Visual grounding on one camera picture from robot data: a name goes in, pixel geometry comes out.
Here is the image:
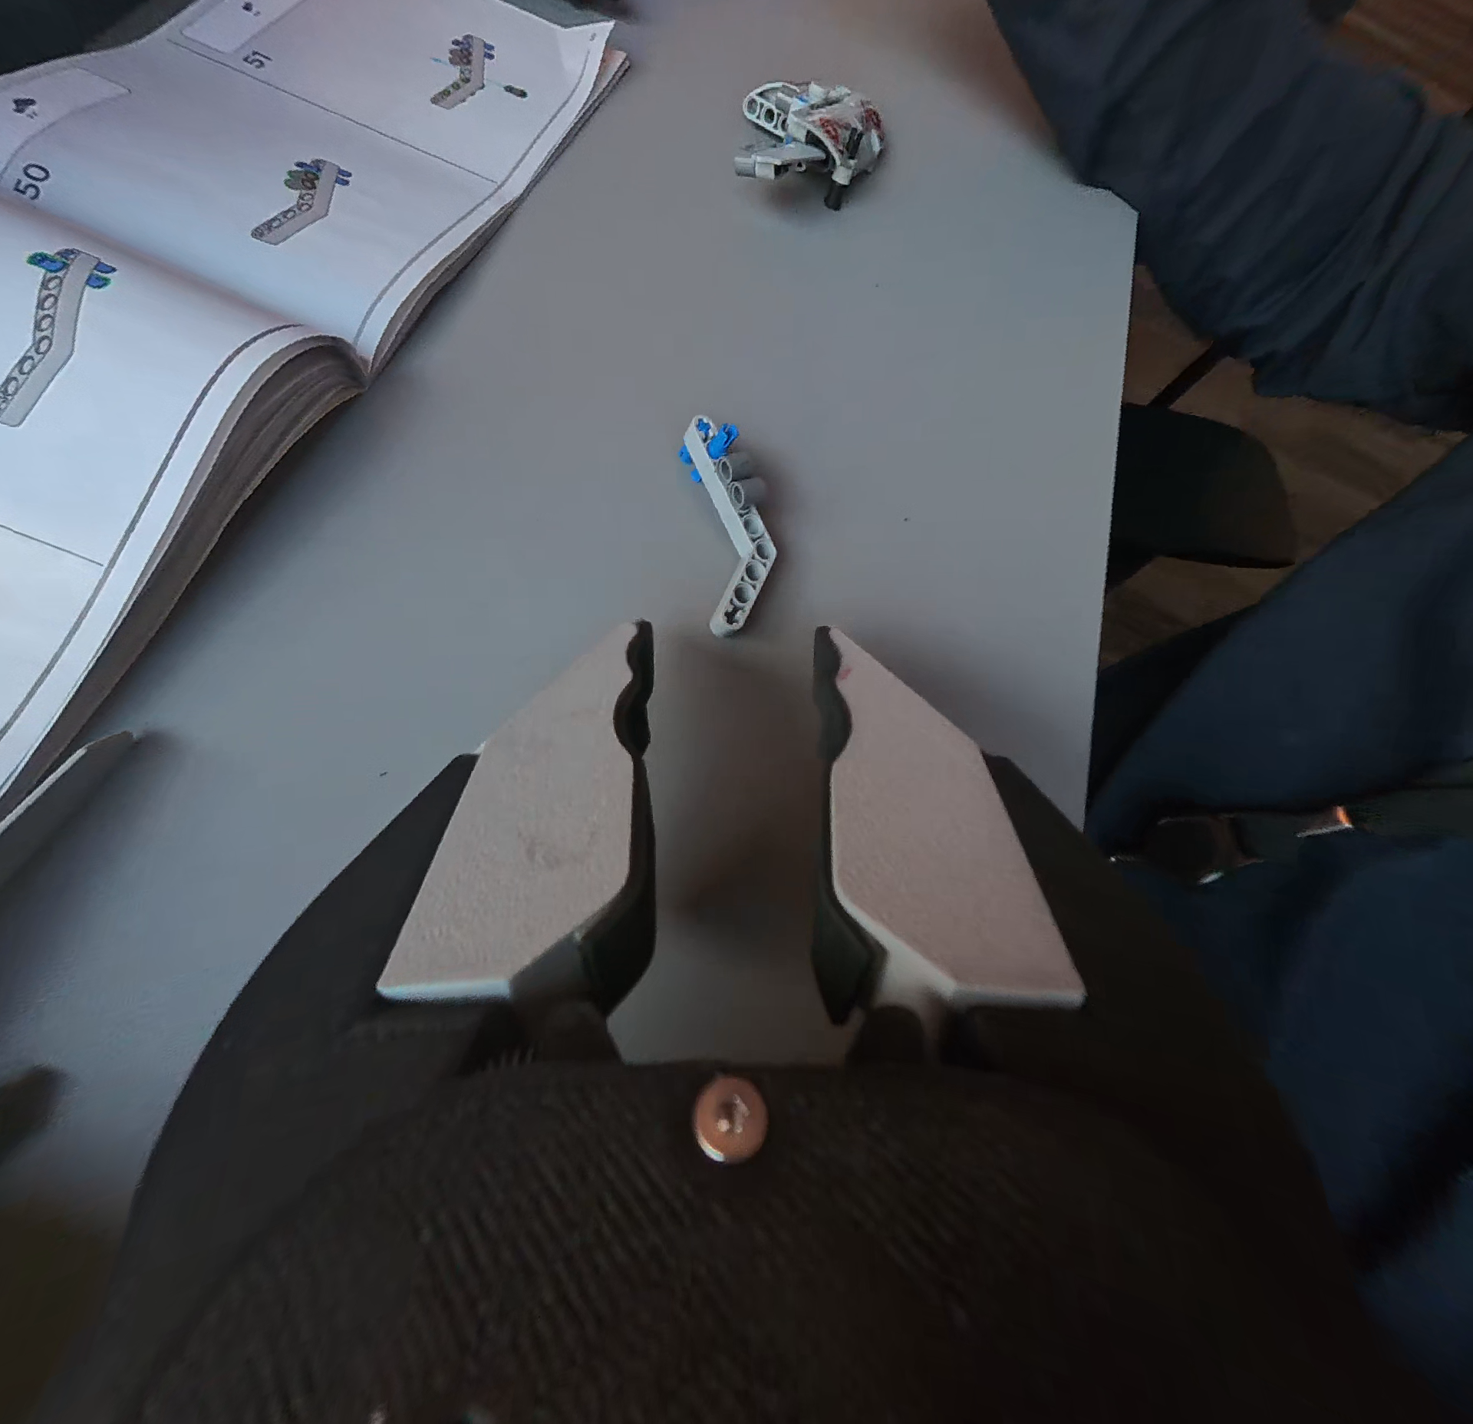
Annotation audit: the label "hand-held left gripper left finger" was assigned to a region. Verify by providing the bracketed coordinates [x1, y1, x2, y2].
[378, 618, 658, 1019]

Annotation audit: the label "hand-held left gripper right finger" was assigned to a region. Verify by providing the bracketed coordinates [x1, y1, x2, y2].
[810, 624, 1088, 1025]

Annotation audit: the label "bent grey lego beam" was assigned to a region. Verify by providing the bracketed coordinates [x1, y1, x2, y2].
[677, 414, 781, 640]

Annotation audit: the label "small grey lego assembly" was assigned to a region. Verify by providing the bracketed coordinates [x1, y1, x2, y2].
[732, 80, 887, 213]

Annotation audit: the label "person's dark blue trousers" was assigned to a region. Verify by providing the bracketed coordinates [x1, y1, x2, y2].
[1084, 439, 1473, 1424]

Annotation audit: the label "black office chair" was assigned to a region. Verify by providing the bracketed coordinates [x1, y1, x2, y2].
[1107, 402, 1297, 580]

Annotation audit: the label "open instruction booklet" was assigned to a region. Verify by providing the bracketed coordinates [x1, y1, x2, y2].
[0, 0, 632, 810]

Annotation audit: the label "black strap with buckle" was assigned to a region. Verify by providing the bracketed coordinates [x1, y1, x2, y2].
[1133, 789, 1473, 873]

